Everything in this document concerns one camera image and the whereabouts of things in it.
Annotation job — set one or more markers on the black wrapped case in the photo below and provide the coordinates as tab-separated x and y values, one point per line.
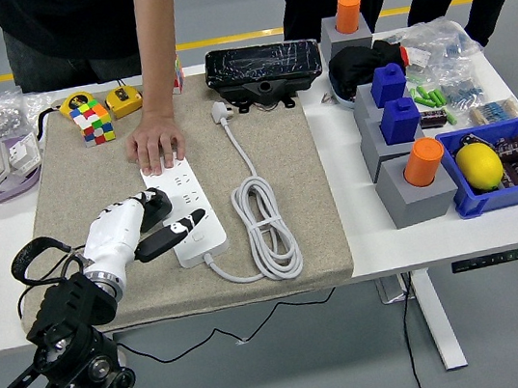
264	66

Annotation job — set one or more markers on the black table control panel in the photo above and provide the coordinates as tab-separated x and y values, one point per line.
488	260

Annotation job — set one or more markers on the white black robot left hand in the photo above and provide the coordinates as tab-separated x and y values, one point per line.
114	235

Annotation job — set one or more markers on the clear bag of resistors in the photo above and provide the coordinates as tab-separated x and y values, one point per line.
495	111

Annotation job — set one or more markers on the blue block with knob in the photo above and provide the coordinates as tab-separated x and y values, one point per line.
399	121
387	87

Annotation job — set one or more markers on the orange cylinder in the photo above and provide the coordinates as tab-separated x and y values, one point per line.
348	12
422	162

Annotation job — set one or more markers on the person's left hand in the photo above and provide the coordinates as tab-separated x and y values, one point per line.
156	141

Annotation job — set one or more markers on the grey box under table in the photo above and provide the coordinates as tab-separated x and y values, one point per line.
390	291

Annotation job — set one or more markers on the black plug adapter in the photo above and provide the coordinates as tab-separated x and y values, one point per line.
159	209

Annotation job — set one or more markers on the large clear bag blue parts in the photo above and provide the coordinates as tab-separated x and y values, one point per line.
456	45

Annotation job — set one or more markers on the small black clip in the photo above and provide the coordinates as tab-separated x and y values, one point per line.
468	141

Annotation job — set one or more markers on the small clear bag blue parts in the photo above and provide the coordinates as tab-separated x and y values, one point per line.
460	88

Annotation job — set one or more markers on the round yellow tape measure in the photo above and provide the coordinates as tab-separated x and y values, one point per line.
75	103

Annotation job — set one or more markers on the green plastic anchor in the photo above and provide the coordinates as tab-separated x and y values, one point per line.
440	97
431	97
415	79
450	116
417	96

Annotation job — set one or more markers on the purple tray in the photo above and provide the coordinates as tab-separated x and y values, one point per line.
1	196

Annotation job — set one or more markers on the person's left forearm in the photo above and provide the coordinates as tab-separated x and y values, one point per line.
157	48

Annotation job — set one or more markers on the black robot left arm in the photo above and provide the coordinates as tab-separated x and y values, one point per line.
67	349

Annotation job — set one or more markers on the colourful puzzle cube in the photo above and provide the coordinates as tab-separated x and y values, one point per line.
95	126
178	76

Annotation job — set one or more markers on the grey-brown mat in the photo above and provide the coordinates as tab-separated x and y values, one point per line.
319	224

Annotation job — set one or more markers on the grey block with socket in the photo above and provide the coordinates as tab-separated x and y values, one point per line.
363	105
362	34
417	207
374	147

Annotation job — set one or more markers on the black cloth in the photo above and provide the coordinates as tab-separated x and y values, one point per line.
352	68

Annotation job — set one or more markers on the blue plastic bin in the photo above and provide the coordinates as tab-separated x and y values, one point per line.
499	199

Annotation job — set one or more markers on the white power strip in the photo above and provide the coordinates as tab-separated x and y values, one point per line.
212	240

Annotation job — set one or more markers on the light blue dish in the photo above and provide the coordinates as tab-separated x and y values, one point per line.
345	102

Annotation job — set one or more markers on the yellow lemon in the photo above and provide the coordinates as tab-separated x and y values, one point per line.
479	166

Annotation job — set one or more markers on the square yellow tape measure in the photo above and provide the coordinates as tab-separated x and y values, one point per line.
123	102

